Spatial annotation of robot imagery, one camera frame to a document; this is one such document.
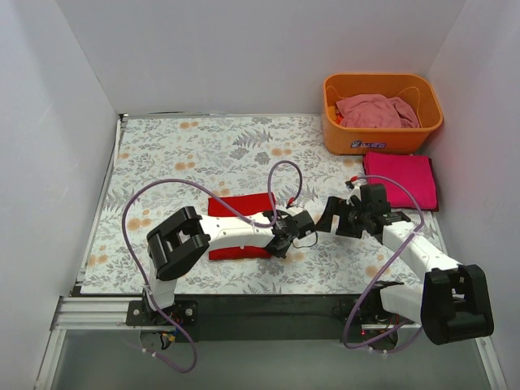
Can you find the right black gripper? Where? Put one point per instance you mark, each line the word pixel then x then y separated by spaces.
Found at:
pixel 339 219

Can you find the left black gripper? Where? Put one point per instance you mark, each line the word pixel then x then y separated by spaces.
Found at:
pixel 282 242

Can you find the red t shirt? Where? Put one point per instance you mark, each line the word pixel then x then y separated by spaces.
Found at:
pixel 247 205

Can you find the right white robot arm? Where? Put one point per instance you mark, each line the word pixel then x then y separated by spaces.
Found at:
pixel 453 303

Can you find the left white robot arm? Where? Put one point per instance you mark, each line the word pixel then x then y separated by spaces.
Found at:
pixel 176 244

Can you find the folded magenta t shirt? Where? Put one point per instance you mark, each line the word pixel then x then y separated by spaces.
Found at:
pixel 413 172

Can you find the pink crumpled t shirt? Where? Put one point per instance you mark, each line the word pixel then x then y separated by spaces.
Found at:
pixel 375 111

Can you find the floral patterned table mat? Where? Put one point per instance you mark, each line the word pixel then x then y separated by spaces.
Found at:
pixel 165 164

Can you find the orange plastic basket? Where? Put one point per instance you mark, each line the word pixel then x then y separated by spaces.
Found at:
pixel 414 90

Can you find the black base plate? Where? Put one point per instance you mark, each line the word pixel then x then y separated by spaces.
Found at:
pixel 248 317

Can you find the aluminium frame rail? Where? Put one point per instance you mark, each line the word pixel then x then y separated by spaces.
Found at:
pixel 91 347

